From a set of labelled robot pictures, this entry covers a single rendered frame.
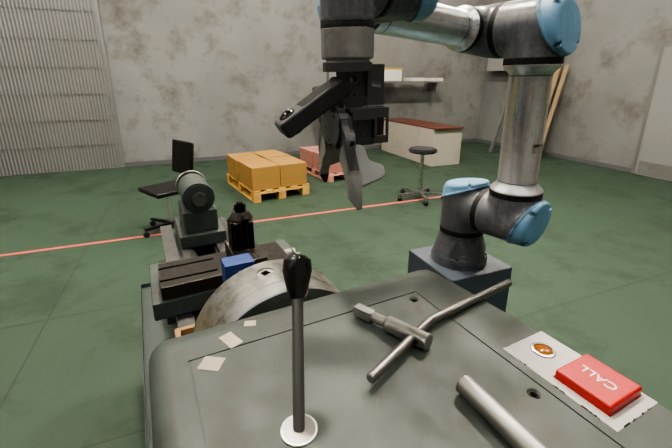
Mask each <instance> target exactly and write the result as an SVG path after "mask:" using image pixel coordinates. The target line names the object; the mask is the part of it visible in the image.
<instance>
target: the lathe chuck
mask: <svg viewBox="0 0 672 448"><path fill-rule="evenodd" d="M283 260H284V259H277V260H270V261H265V262H261V263H258V264H255V265H252V266H250V267H248V268H246V269H244V270H242V271H240V272H238V273H236V274H235V275H233V276H232V277H231V278H229V279H228V280H227V281H225V282H224V283H223V284H222V285H221V286H220V287H219V288H218V289H217V290H216V291H215V292H214V293H213V294H212V295H211V296H210V298H209V299H208V300H207V302H206V303H205V305H204V306H203V308H202V310H201V311H200V313H199V316H198V318H197V320H196V323H195V326H194V330H193V333H194V332H198V331H201V330H205V329H208V328H212V327H216V326H217V324H218V323H219V322H220V321H221V319H222V318H223V317H224V316H225V315H226V314H227V313H228V312H229V311H230V310H231V309H232V308H233V307H234V306H235V305H236V304H238V303H239V302H240V301H242V300H243V299H244V298H246V297H247V296H249V295H250V294H252V293H254V292H256V291H257V290H259V289H261V288H264V287H266V286H268V285H271V284H274V283H277V282H280V281H284V276H283V272H282V269H283ZM263 269H272V270H274V273H273V274H272V275H270V276H268V277H263V278H261V277H257V273H258V272H259V271H261V270H263ZM311 279H314V280H319V281H322V282H325V283H328V284H330V285H332V286H333V287H335V288H336V289H338V288H337V287H336V286H335V285H334V284H333V283H332V282H331V281H330V280H329V279H328V278H327V277H326V276H325V275H324V274H323V273H322V272H321V271H315V270H313V269H312V273H311ZM338 290H339V289H338ZM339 291H340V290H339ZM340 292H341V291H340Z"/></svg>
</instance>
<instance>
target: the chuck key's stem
mask: <svg viewBox="0 0 672 448"><path fill-rule="evenodd" d="M353 315H354V316H357V317H359V318H361V319H363V320H365V321H367V322H369V323H370V322H373V323H375V324H377V325H379V326H382V327H383V329H384V331H385V332H387V333H389V334H391V335H393V336H395V337H397V338H399V339H401V340H403V339H404V338H405V337H406V336H408V335H412V336H413V337H414V341H415V342H414V344H413V345H414V346H416V347H418V348H420V349H422V350H424V351H427V350H428V349H429V348H430V346H431V344H432V340H433V337H432V334H430V333H428V332H426V331H424V330H421V329H419V328H417V327H415V326H412V325H410V324H408V323H406V322H404V321H401V320H399V319H397V318H395V317H392V316H388V317H385V316H383V315H381V314H378V313H376V312H375V310H374V309H371V308H369V307H367V306H365V305H363V304H360V303H358V304H357V305H355V306H354V309H353Z"/></svg>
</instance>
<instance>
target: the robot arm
mask: <svg viewBox="0 0 672 448"><path fill-rule="evenodd" d="M438 1H439V0H318V3H317V12H318V16H319V19H320V29H321V58H322V59H323V60H326V63H323V72H336V77H331V78H330V79H329V80H327V81H326V82H325V83H323V84H322V85H321V86H319V87H318V88H317V89H315V90H314V91H313V92H311V93H310V94H309V95H308V96H306V97H305V98H304V99H302V100H301V101H300V102H298V103H297V104H296V105H294V106H293V107H292V108H290V109H287V110H285V111H284V112H283V113H282V114H281V116H280V117H278V118H277V119H276V120H275V122H274V123H275V126H276V127H277V128H278V130H279V131H280V132H281V133H282V134H283V135H285V136H286V137H287V138H292V137H294V136H295V135H296V134H299V133H300V132H301V131H302V130H303V129H304V128H306V127H307V126H308V125H310V124H311V123H312V122H313V121H315V120H316V119H317V118H319V117H320V116H321V115H322V121H321V124H320V129H319V144H318V151H319V175H320V177H321V178H322V180H323V181H324V182H327V180H328V176H329V167H330V165H333V164H336V163H339V162H340V164H341V167H342V169H343V172H344V177H345V184H346V187H347V192H348V199H349V200H350V202H351V203H352V204H353V205H354V206H355V208H356V209H357V210H361V209H362V187H365V186H367V185H369V184H371V183H373V182H376V181H378V180H380V179H382V178H383V177H384V176H385V169H384V167H383V165H381V164H379V163H376V162H373V161H371V160H369V158H368V156H367V153H366V150H365V148H364V147H363V146H362V145H372V144H374V143H385V142H388V130H389V107H387V106H384V74H385V64H372V62H370V59H372V58H373V57H374V34H380V35H386V36H392V37H399V38H405V39H411V40H417V41H423V42H429V43H435V44H441V45H446V47H447V48H448V49H449V50H451V51H454V52H460V53H465V54H470V55H474V56H479V57H485V58H493V59H501V58H503V66H502V67H503V68H504V69H505V70H506V71H507V73H508V74H509V79H508V88H507V97H506V106H505V114H504V123H503V132H502V141H501V150H500V159H499V168H498V176H497V180H496V181H494V182H493V183H492V184H490V182H489V180H487V179H482V178H458V179H452V180H449V181H447V182H446V183H445V184H444V187H443V194H442V205H441V217H440V229H439V233H438V235H437V237H436V240H435V243H434V244H433V246H432V248H431V258H432V259H433V260H434V261H435V262H436V263H438V264H439V265H441V266H444V267H446V268H450V269H454V270H461V271H473V270H478V269H481V268H483V267H485V266H486V264H487V257H488V256H487V252H486V247H485V242H484V238H483V233H484V234H487V235H489V236H492V237H495V238H498V239H501V240H503V241H506V242H507V243H509V244H516V245H519V246H523V247H526V246H530V245H532V244H533V243H535V242H536V241H537V240H538V239H539V238H540V237H541V235H542V234H543V233H544V231H545V229H546V228H547V225H548V223H549V221H550V218H551V213H552V208H551V205H550V203H548V202H547V201H545V200H542V199H543V192H544V190H543V189H542V188H541V187H540V185H539V184H538V183H537V182H538V175H539V168H540V162H541V155H542V148H543V141H544V134H545V128H546V121H547V114H548V107H549V101H550V94H551V87H552V80H553V74H554V73H555V72H556V71H557V70H558V69H559V68H560V67H562V66H563V63H564V57H565V56H568V55H570V54H572V53H573V52H574V51H575V50H576V48H577V44H578V43H579V41H580V36H581V15H580V10H579V8H578V5H577V3H576V1H575V0H513V1H508V2H501V3H496V4H491V5H485V6H477V7H473V6H469V5H462V6H459V7H457V8H455V7H451V6H447V5H443V4H439V3H438ZM385 117H386V127H385V135H384V118H385ZM489 186H490V187H489Z"/></svg>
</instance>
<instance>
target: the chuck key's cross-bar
mask: <svg viewBox="0 0 672 448"><path fill-rule="evenodd" d="M510 286H512V281H511V280H510V279H506V280H504V281H502V282H500V283H498V284H496V285H494V286H492V287H489V288H487V289H485V290H483V291H481V292H479V293H477V294H475V295H472V296H470V297H468V298H466V299H464V300H462V301H460V302H458V303H455V304H453V305H451V306H449V307H447V308H445V309H443V310H441V311H438V312H436V313H434V314H432V315H430V316H428V317H427V318H426V319H424V320H423V321H422V322H421V323H420V324H419V325H418V326H417V328H419V329H421V330H424V331H427V330H428V329H429V328H430V327H431V326H432V325H433V324H435V323H437V322H439V321H441V320H443V319H445V318H447V317H449V316H451V315H453V314H455V313H457V312H459V311H461V310H463V309H465V308H467V307H469V306H471V305H473V304H475V303H477V302H479V301H481V300H484V299H486V298H488V297H490V296H492V295H494V294H496V293H498V292H500V291H502V290H504V289H506V288H508V287H510ZM414 342H415V341H414V337H413V336H412V335H408V336H406V337H405V338H404V339H403V340H402V341H401V342H400V343H399V344H398V345H397V346H396V347H395V348H394V349H393V350H392V351H391V352H390V353H388V354H387V355H386V356H385V357H384V358H383V359H382V360H381V361H380V362H379V363H378V364H377V365H376V366H375V367H374V368H373V369H372V370H371V371H369V372H368V373H367V375H366V378H367V380H368V382H369V383H371V384H374V383H375V382H376V381H377V380H378V379H379V378H380V377H381V376H382V375H383V374H384V373H385V372H386V371H387V370H388V369H389V368H390V367H391V366H392V365H393V364H394V363H395V362H396V361H397V360H398V359H399V358H400V357H401V356H402V355H403V354H404V353H405V352H406V351H407V350H408V349H409V348H410V347H411V346H412V345H413V344H414Z"/></svg>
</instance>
